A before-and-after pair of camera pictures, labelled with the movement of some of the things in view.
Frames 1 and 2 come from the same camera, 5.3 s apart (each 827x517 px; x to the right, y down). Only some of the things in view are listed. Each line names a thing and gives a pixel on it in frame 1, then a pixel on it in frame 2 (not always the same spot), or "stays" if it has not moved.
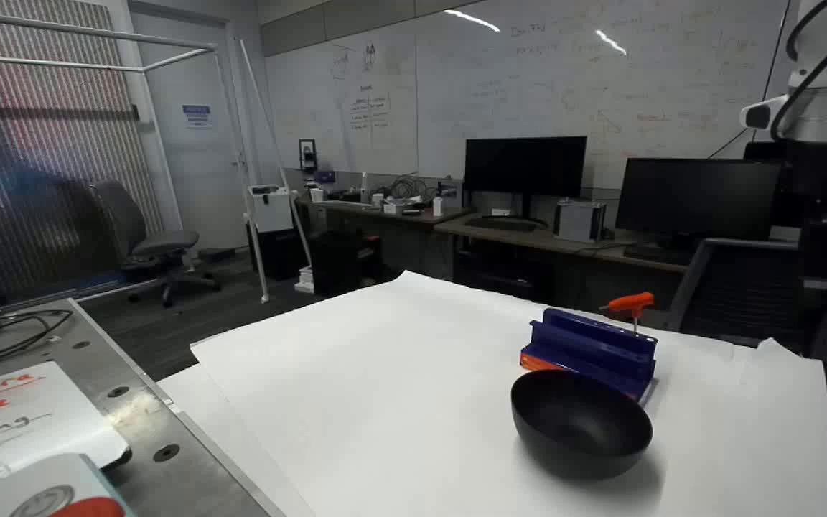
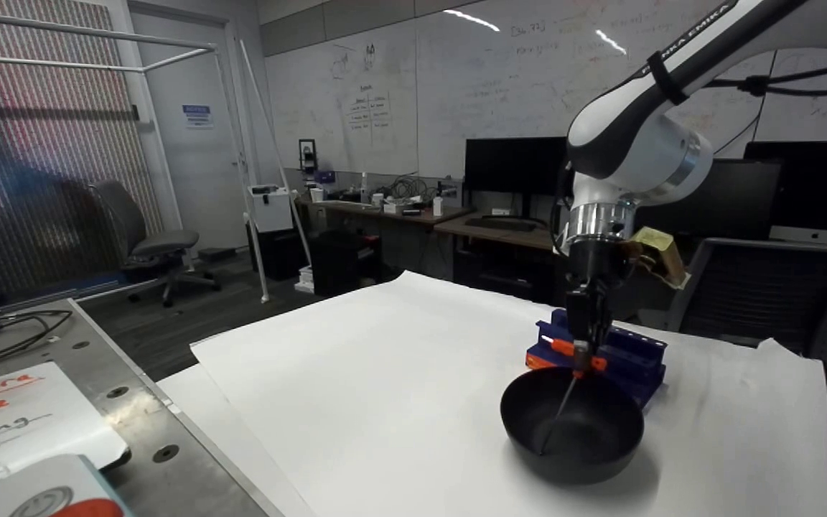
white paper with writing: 21,416 stays
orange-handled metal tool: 629,304 → 596,362
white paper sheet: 393,401 stays
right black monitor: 687,201 stays
